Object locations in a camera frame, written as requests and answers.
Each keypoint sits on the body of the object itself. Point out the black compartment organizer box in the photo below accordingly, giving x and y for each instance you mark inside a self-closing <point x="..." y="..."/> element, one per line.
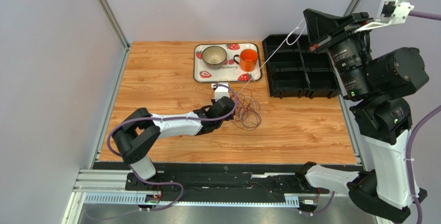
<point x="295" y="71"/>

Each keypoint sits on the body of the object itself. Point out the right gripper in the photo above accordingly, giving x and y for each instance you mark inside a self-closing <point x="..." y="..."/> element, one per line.
<point x="340" y="31"/>

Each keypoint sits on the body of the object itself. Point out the aluminium frame post left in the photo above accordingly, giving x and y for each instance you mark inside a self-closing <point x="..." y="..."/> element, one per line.
<point x="114" y="24"/>

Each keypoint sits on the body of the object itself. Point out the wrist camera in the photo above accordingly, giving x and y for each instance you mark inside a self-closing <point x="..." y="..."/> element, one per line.
<point x="220" y="91"/>
<point x="390" y="12"/>

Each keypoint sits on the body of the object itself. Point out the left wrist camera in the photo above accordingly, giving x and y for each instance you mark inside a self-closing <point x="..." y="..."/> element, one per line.
<point x="220" y="91"/>

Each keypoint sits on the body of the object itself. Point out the orange mug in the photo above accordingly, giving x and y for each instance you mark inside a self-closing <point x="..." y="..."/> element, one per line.
<point x="247" y="59"/>

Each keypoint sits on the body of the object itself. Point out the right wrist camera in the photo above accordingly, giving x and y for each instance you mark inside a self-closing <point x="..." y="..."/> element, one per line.
<point x="390" y="12"/>

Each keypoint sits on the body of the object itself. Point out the white strawberry tray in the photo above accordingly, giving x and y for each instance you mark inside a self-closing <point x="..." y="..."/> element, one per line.
<point x="230" y="70"/>

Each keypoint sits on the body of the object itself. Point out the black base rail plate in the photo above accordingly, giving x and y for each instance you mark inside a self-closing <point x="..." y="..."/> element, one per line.
<point x="219" y="182"/>

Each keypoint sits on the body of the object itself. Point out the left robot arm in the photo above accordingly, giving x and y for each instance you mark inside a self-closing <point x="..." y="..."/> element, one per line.
<point x="137" y="134"/>

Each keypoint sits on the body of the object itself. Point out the beige ceramic bowl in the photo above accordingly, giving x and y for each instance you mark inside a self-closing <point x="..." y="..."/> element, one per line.
<point x="214" y="56"/>

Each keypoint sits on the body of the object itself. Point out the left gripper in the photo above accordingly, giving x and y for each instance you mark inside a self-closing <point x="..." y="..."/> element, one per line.
<point x="229" y="118"/>

